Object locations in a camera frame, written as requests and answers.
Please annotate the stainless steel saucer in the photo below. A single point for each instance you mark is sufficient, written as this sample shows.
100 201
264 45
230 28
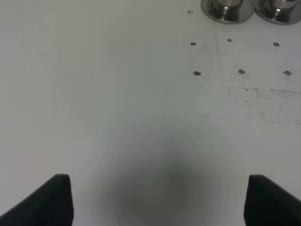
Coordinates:
265 11
227 15

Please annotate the right stainless steel saucer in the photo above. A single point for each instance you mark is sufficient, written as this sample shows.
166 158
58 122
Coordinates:
265 11

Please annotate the stainless steel teacup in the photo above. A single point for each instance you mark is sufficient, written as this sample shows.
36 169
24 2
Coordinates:
228 3
283 4

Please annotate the left stainless steel teacup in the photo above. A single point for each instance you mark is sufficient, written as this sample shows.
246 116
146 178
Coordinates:
228 3

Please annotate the right stainless steel teacup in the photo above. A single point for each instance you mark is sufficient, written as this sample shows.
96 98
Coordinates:
283 4

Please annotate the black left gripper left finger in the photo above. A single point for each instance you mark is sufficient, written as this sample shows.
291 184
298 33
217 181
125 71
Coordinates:
50 205

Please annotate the left stainless steel saucer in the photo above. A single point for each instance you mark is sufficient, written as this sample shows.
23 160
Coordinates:
227 15

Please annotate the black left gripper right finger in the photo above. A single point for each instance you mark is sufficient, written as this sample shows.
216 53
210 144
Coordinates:
267 204

